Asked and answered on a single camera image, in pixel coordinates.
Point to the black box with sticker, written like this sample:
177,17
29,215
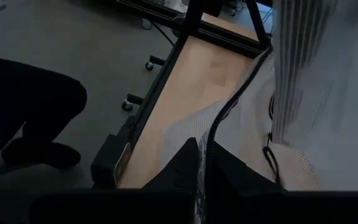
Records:
107,161

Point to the large clear mesh pouch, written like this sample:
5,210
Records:
322,93

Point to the person's shoe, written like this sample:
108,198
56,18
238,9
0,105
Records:
42,154

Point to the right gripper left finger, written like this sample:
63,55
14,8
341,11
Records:
183,168

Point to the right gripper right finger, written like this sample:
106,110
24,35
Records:
235,174

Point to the black caster wheel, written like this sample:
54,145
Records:
154,61
130,102

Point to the person's leg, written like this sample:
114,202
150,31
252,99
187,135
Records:
26,93

